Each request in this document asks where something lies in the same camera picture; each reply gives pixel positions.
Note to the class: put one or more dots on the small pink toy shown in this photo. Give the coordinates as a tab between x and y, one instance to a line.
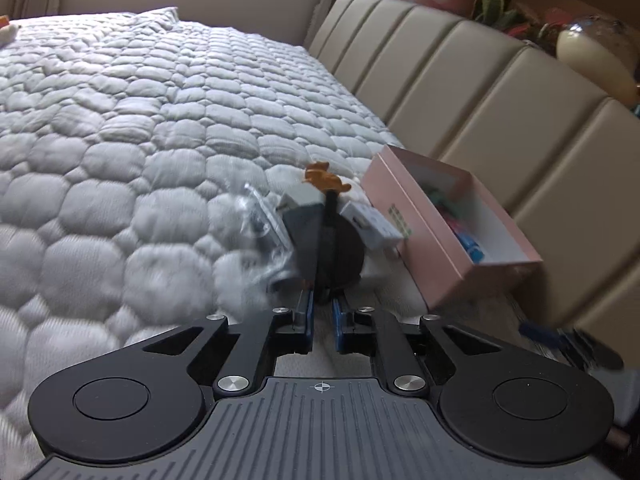
457	221

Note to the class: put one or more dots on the green leafy plant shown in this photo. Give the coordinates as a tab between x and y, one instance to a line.
492	0

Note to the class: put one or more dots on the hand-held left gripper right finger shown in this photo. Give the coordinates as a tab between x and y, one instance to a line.
338	325

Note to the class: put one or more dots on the orange toy figure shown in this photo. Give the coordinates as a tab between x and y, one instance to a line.
322	176

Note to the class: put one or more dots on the orange and white toy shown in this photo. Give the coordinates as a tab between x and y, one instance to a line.
6	30

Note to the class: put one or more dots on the black round disc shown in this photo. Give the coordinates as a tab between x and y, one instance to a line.
345	255

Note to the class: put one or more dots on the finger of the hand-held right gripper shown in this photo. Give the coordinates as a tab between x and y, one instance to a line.
539	333

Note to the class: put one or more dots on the small blue toy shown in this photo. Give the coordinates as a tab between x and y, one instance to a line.
472	250

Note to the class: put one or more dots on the pink cardboard box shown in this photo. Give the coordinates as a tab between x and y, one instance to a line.
425	240

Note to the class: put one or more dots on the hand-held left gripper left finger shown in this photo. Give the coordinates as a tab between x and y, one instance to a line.
309	316

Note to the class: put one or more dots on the clear plastic bag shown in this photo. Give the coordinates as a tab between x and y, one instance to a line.
260	220

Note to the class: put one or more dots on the grey quilted bed cover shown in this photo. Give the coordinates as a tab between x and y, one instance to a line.
125	160

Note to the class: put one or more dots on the colourful shelf ornaments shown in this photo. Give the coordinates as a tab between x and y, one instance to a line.
540	30

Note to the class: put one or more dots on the white egg-shaped lamp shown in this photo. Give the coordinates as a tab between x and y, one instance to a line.
595	60

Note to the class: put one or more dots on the beige padded headboard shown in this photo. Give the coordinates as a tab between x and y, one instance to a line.
500	100

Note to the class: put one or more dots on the grey rectangular box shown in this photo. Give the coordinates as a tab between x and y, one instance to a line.
302	235

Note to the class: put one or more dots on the small white box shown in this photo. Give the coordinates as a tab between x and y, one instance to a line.
372	222

